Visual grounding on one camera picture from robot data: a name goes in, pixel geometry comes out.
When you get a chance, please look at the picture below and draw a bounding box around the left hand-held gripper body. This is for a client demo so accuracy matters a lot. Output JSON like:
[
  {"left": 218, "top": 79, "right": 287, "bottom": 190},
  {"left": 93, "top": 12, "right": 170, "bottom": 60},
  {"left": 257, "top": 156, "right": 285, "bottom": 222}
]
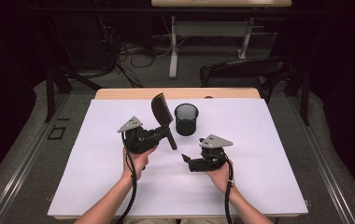
[{"left": 117, "top": 116, "right": 163, "bottom": 155}]

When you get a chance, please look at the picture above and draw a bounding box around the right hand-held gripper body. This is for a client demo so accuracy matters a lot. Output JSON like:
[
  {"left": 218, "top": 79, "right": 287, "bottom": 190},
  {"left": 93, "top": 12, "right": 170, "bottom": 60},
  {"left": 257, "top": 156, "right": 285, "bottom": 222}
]
[{"left": 188, "top": 133, "right": 234, "bottom": 173}]

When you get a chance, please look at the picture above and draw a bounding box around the black comb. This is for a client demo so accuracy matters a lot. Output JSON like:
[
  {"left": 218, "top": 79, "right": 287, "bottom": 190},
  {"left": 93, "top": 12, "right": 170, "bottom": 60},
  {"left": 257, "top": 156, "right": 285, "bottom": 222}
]
[{"left": 150, "top": 91, "right": 178, "bottom": 151}]

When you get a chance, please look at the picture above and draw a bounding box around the black mesh pen holder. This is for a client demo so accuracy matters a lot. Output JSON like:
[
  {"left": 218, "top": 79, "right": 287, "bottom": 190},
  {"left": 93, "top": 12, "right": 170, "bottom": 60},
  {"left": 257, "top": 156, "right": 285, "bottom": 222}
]
[{"left": 174, "top": 103, "right": 200, "bottom": 137}]

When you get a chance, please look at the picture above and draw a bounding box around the person's left hand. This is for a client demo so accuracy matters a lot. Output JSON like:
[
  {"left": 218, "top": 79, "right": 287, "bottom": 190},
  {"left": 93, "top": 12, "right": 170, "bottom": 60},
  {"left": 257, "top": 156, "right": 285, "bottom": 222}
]
[{"left": 121, "top": 145, "right": 159, "bottom": 182}]

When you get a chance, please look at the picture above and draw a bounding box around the person's right hand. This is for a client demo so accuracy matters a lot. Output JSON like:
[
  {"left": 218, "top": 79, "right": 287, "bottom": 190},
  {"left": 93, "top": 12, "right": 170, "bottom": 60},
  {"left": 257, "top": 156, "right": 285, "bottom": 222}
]
[{"left": 205, "top": 158, "right": 237, "bottom": 196}]

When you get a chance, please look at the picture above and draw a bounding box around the white paper sheet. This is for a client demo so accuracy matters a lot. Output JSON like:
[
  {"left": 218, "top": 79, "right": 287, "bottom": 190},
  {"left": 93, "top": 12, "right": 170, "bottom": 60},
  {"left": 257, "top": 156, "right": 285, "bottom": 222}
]
[{"left": 47, "top": 98, "right": 309, "bottom": 217}]

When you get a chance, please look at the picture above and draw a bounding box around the wooden table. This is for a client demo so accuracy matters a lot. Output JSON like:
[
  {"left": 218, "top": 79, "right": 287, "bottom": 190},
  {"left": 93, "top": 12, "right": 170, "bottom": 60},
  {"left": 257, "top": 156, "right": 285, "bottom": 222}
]
[{"left": 53, "top": 87, "right": 301, "bottom": 220}]

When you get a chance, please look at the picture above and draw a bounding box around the black chair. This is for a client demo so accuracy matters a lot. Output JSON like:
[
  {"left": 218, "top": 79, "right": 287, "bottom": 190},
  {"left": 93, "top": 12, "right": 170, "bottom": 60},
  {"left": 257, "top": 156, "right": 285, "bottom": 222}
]
[{"left": 199, "top": 56, "right": 293, "bottom": 105}]

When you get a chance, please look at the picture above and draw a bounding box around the black metal stand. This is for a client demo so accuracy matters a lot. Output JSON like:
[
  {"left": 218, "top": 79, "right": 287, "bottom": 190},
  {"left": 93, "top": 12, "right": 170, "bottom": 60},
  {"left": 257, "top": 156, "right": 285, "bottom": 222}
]
[
  {"left": 43, "top": 15, "right": 104, "bottom": 124},
  {"left": 284, "top": 60, "right": 311, "bottom": 127}
]

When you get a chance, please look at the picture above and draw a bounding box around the wooden desk with white legs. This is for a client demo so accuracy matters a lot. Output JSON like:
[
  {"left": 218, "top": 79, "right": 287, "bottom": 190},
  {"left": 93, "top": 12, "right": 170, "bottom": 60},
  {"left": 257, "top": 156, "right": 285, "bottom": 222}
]
[{"left": 150, "top": 0, "right": 293, "bottom": 79}]

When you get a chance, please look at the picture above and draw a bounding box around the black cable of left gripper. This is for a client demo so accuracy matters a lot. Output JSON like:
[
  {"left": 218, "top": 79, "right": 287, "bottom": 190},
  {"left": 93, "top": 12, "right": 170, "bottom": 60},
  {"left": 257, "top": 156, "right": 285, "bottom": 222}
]
[{"left": 114, "top": 132, "right": 138, "bottom": 224}]

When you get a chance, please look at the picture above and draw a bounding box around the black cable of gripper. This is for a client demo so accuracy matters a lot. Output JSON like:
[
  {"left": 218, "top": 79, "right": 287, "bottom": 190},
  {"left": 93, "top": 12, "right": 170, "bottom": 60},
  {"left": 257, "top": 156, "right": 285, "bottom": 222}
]
[
  {"left": 114, "top": 132, "right": 138, "bottom": 224},
  {"left": 223, "top": 155, "right": 236, "bottom": 224}
]

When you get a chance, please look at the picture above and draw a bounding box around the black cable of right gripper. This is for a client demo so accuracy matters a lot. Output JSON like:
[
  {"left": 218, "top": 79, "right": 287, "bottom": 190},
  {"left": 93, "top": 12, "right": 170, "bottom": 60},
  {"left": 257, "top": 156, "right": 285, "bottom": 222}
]
[{"left": 223, "top": 155, "right": 236, "bottom": 224}]

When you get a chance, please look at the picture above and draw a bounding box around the tangle of floor cables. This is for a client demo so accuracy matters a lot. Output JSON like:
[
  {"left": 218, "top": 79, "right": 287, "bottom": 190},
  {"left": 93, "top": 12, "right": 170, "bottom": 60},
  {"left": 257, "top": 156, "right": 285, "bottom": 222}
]
[{"left": 99, "top": 15, "right": 186, "bottom": 89}]

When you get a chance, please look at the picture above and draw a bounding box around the aluminium floor rail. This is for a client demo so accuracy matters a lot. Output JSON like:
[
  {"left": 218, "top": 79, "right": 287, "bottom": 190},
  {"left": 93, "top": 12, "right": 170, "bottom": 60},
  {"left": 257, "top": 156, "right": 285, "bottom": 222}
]
[
  {"left": 289, "top": 96, "right": 355, "bottom": 224},
  {"left": 0, "top": 92, "right": 71, "bottom": 224}
]

